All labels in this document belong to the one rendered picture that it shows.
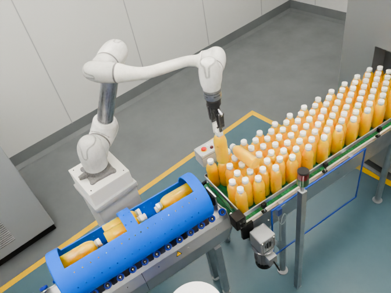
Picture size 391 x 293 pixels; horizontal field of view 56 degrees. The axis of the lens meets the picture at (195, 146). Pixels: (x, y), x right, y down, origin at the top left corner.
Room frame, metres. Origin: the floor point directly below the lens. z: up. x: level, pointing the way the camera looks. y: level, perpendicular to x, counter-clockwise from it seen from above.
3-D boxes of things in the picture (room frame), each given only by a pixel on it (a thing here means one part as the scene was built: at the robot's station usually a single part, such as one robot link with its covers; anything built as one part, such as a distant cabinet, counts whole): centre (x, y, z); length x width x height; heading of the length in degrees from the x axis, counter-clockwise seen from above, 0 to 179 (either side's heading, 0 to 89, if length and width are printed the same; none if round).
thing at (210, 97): (1.51, -0.14, 1.70); 0.09 x 0.09 x 0.06
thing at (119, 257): (1.25, 0.43, 1.09); 0.88 x 0.28 x 0.28; 114
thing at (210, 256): (1.49, 0.06, 0.31); 0.06 x 0.06 x 0.63; 24
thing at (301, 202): (1.28, -0.52, 0.55); 0.04 x 0.04 x 1.10; 24
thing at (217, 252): (1.36, 0.01, 0.31); 0.06 x 0.06 x 0.63; 24
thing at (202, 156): (1.80, -0.10, 1.05); 0.20 x 0.10 x 0.10; 114
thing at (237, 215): (1.29, -0.15, 0.95); 0.10 x 0.07 x 0.10; 24
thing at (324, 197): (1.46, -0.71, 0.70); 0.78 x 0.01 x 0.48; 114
